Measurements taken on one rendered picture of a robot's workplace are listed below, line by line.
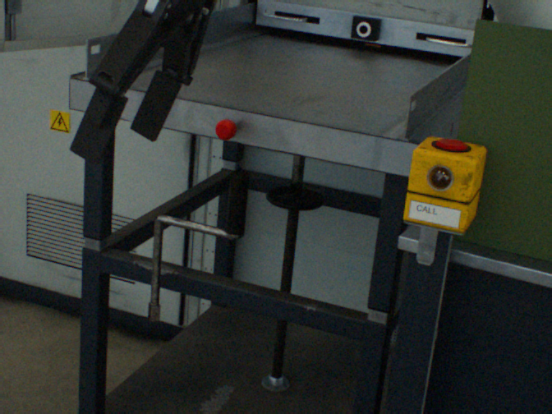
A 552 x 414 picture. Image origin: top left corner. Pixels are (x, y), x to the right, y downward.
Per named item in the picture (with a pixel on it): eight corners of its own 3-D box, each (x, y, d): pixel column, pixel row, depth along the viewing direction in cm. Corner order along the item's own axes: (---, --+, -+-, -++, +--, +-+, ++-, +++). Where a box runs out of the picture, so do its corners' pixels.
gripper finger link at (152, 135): (155, 70, 97) (158, 69, 98) (129, 128, 99) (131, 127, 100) (180, 84, 96) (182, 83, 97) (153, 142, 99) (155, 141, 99)
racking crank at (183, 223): (143, 320, 164) (151, 156, 154) (152, 314, 166) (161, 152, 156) (230, 345, 158) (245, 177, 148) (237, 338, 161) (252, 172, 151)
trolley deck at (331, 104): (420, 180, 141) (425, 142, 139) (68, 109, 161) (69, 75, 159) (494, 100, 201) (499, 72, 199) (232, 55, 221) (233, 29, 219)
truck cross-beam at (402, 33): (485, 60, 203) (489, 32, 201) (255, 24, 220) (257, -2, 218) (488, 57, 207) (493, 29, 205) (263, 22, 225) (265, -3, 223)
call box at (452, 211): (463, 237, 117) (476, 158, 114) (401, 223, 120) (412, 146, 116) (475, 218, 124) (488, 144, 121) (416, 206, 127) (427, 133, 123)
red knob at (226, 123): (231, 143, 146) (232, 123, 145) (212, 139, 147) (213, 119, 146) (242, 137, 150) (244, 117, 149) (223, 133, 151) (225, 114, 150)
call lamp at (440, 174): (449, 196, 115) (453, 169, 114) (422, 190, 116) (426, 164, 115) (452, 193, 116) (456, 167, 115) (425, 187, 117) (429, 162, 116)
